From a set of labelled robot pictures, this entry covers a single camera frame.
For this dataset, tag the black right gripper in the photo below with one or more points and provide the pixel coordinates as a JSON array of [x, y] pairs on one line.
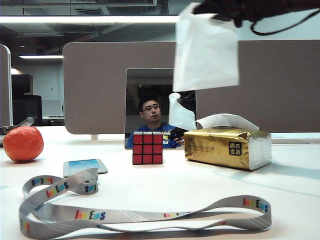
[[262, 8]]

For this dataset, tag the white tissue sheet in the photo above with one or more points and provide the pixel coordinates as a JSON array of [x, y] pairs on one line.
[[225, 120], [205, 50]]

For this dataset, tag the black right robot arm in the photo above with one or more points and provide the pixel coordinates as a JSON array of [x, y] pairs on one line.
[[307, 3]]

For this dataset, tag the gold tissue pack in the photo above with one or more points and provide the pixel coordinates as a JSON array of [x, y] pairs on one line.
[[212, 150]]

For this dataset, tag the white-framed standing mirror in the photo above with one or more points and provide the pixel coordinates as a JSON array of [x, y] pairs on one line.
[[147, 85]]

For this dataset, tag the long ceiling light strip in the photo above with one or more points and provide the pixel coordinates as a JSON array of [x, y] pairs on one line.
[[100, 19]]

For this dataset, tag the grey flat divider base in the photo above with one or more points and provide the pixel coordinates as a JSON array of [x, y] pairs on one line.
[[290, 141]]

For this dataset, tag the brown desk divider panel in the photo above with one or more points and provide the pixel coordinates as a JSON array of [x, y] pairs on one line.
[[100, 87]]

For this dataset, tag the Rubik's cube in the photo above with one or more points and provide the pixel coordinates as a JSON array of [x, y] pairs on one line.
[[147, 150]]

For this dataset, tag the short ceiling light strip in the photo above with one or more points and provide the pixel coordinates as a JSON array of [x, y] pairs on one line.
[[41, 57]]

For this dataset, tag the black monitor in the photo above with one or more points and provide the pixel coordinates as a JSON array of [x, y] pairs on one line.
[[27, 110]]

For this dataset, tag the grey metal bar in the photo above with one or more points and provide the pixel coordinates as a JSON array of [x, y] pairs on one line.
[[25, 122]]

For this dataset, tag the brown white-edged divider panel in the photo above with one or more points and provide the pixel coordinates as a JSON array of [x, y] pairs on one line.
[[3, 87]]

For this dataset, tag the orange mandarin fruit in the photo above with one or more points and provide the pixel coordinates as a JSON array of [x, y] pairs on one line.
[[22, 145]]

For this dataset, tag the white divider foot bracket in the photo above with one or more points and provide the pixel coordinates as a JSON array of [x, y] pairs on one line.
[[94, 137]]

